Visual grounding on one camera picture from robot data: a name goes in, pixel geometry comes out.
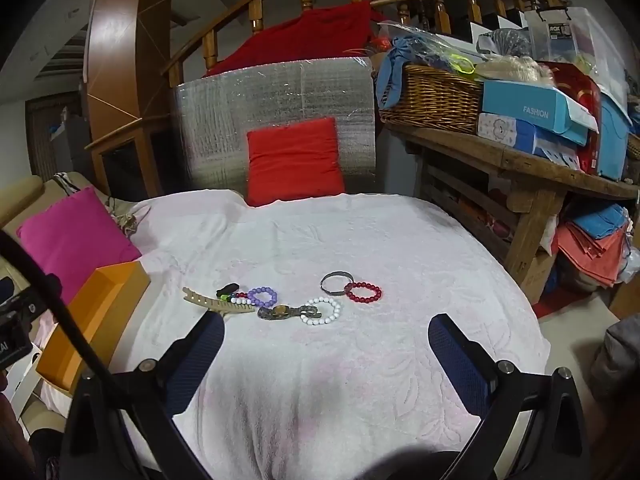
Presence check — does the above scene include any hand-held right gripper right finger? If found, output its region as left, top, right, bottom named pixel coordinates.
left=428, top=313, right=593, bottom=480

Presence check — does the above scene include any red blanket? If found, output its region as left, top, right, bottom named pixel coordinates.
left=202, top=1, right=388, bottom=78

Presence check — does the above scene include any red cushion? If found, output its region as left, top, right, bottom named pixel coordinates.
left=246, top=117, right=347, bottom=208

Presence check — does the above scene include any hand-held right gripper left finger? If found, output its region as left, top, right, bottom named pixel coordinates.
left=59, top=311, right=226, bottom=480

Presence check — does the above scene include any red bead bracelet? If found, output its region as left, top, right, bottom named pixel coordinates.
left=344, top=281, right=383, bottom=305

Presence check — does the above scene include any grey fabric seat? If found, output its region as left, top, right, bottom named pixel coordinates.
left=590, top=317, right=640, bottom=401

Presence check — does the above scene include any orange cardboard box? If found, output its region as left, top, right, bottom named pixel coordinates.
left=36, top=260, right=151, bottom=393

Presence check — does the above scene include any air conditioner vent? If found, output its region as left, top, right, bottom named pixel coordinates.
left=35, top=42, right=88, bottom=78

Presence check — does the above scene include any wooden cabinet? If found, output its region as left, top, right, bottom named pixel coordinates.
left=82, top=0, right=178, bottom=201

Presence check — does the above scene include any stack of orange cloths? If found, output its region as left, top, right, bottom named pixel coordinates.
left=557, top=220, right=631, bottom=288

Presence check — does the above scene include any black cable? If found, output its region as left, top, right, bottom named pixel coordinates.
left=0, top=230, right=113, bottom=386

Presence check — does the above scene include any clear labelled plastic bag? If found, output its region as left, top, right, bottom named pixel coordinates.
left=522, top=7, right=626, bottom=86

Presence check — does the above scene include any beige comb hair clip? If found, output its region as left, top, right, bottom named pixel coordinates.
left=182, top=286, right=256, bottom=317

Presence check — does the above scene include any silver metal bangle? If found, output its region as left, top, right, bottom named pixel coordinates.
left=320, top=270, right=355, bottom=296

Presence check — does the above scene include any blue cloth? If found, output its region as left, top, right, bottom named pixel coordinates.
left=375, top=35, right=436, bottom=111

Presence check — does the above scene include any tall blue box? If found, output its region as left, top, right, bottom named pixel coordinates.
left=595, top=95, right=633, bottom=181

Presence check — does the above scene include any wooden stair railing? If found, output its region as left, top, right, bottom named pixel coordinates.
left=160, top=0, right=571, bottom=81

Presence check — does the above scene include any pale pink towel blanket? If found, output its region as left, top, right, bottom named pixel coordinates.
left=40, top=189, right=551, bottom=480

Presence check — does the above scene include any brown wooden door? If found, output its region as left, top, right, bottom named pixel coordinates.
left=25, top=95, right=93, bottom=181

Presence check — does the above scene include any red patterned bag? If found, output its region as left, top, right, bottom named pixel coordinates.
left=542, top=62, right=603, bottom=176

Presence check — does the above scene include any silver foil mat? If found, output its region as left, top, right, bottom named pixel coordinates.
left=172, top=56, right=378, bottom=196

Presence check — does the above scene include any beige sofa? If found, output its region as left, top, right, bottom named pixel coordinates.
left=0, top=170, right=146, bottom=441

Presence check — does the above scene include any striped cloth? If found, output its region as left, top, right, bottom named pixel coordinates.
left=52, top=172, right=83, bottom=193

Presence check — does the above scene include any pink cushion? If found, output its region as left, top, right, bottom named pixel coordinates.
left=16, top=186, right=143, bottom=306

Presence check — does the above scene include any blue shoe box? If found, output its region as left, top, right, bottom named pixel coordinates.
left=481, top=79, right=591, bottom=147

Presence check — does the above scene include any stack of blue cloths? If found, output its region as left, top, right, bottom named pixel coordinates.
left=570, top=204, right=633, bottom=241

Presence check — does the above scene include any beige fluffy bundle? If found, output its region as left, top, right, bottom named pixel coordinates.
left=472, top=55, right=553, bottom=83

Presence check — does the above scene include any white blue patterned box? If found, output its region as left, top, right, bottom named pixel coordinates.
left=477, top=112, right=538, bottom=153

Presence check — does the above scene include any purple bead bracelet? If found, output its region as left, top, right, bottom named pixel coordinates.
left=247, top=286, right=277, bottom=308

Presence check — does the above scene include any beige patterned cloth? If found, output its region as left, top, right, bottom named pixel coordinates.
left=107, top=195, right=151, bottom=236

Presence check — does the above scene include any wicker basket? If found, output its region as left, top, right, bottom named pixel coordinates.
left=378, top=64, right=486, bottom=136

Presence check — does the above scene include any white bead bracelet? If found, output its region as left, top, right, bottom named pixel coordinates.
left=300, top=296, right=342, bottom=326

